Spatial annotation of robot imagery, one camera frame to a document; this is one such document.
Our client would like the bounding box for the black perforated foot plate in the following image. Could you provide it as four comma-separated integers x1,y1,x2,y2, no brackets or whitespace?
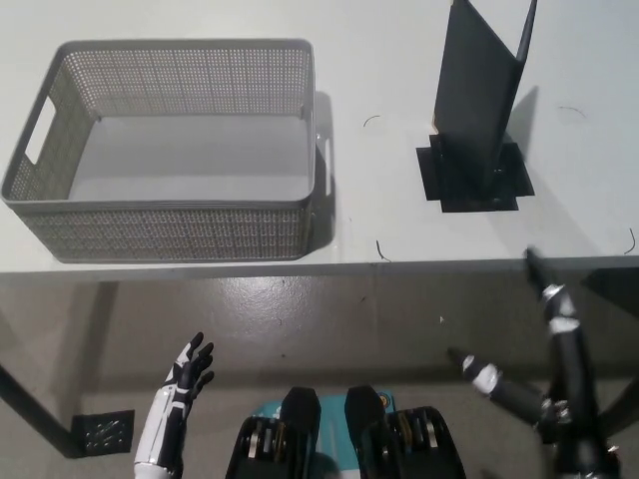
71,408,136,458

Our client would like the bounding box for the black ribbed robot body block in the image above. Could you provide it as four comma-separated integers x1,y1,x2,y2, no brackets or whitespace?
343,383,468,479
224,386,320,479

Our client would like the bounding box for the black tape notebook stand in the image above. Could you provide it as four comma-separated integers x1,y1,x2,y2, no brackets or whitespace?
416,141,535,215

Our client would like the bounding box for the black hardcover notebook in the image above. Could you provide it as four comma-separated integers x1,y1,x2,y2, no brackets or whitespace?
429,0,539,194

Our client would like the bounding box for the black table leg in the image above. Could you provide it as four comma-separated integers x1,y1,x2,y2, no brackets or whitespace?
0,363,84,459

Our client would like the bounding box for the grey perforated plastic basket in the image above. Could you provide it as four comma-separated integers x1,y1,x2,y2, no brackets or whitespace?
0,38,334,264

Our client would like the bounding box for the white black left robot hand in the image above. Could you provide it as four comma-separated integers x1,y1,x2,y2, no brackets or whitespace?
133,331,216,475

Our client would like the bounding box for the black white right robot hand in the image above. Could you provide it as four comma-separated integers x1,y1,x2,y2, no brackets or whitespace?
447,247,626,479

